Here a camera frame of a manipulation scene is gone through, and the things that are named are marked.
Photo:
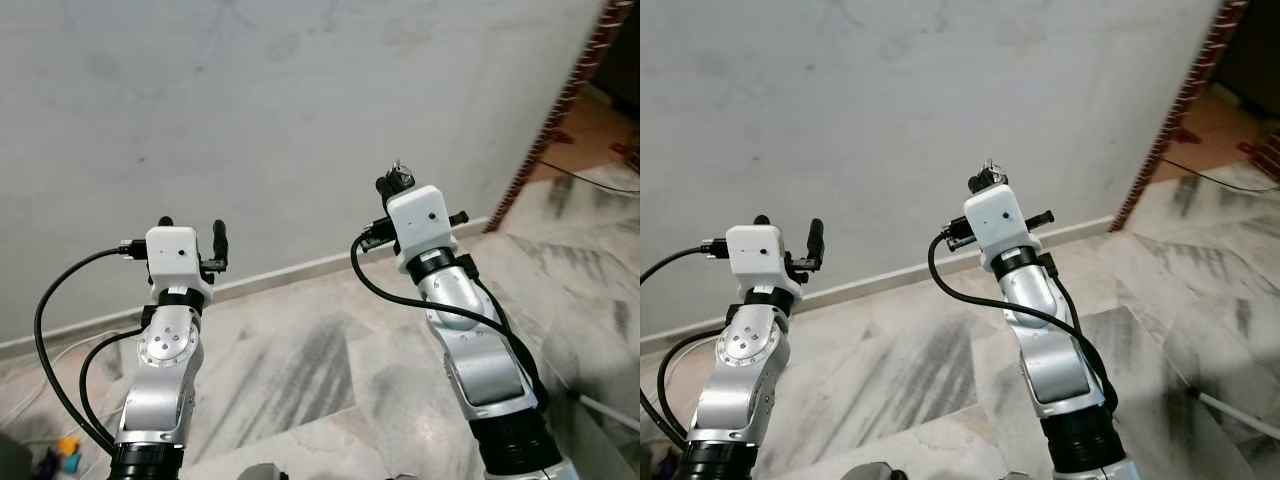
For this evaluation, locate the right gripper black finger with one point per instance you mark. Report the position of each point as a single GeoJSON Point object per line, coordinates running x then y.
{"type": "Point", "coordinates": [405, 183]}
{"type": "Point", "coordinates": [997, 181]}
{"type": "Point", "coordinates": [385, 187]}
{"type": "Point", "coordinates": [977, 185]}

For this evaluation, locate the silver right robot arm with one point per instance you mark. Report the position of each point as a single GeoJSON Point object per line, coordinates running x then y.
{"type": "Point", "coordinates": [490, 370]}
{"type": "Point", "coordinates": [1065, 370]}

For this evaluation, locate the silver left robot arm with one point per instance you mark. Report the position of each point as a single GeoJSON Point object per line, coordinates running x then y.
{"type": "Point", "coordinates": [745, 390]}
{"type": "Point", "coordinates": [160, 390]}

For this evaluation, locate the robot left leg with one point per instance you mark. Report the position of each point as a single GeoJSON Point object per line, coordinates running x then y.
{"type": "Point", "coordinates": [875, 472]}
{"type": "Point", "coordinates": [262, 472]}

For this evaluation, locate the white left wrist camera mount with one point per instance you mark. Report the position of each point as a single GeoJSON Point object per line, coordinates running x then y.
{"type": "Point", "coordinates": [755, 255]}
{"type": "Point", "coordinates": [175, 255]}

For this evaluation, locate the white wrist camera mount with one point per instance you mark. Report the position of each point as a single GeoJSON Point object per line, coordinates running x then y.
{"type": "Point", "coordinates": [1000, 225]}
{"type": "Point", "coordinates": [175, 255]}
{"type": "Point", "coordinates": [755, 255]}
{"type": "Point", "coordinates": [420, 225]}

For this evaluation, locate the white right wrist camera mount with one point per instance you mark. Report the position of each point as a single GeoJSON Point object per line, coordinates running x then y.
{"type": "Point", "coordinates": [420, 225]}
{"type": "Point", "coordinates": [1000, 225]}

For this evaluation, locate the white metal table leg frame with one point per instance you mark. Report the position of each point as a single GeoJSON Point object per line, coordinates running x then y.
{"type": "Point", "coordinates": [610, 410]}
{"type": "Point", "coordinates": [1240, 412]}

